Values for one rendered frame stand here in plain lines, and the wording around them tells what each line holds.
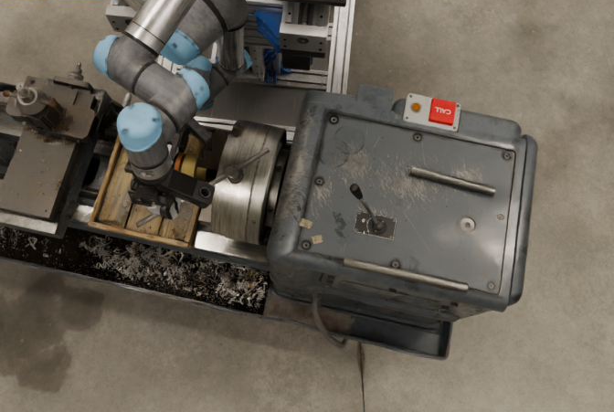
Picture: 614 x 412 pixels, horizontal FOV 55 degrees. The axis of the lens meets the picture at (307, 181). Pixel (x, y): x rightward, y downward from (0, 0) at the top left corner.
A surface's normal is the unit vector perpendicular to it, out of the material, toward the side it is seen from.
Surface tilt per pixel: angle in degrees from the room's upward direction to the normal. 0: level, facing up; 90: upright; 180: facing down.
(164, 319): 0
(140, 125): 13
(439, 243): 0
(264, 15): 0
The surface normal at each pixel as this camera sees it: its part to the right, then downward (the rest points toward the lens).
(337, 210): 0.02, -0.29
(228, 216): -0.15, 0.55
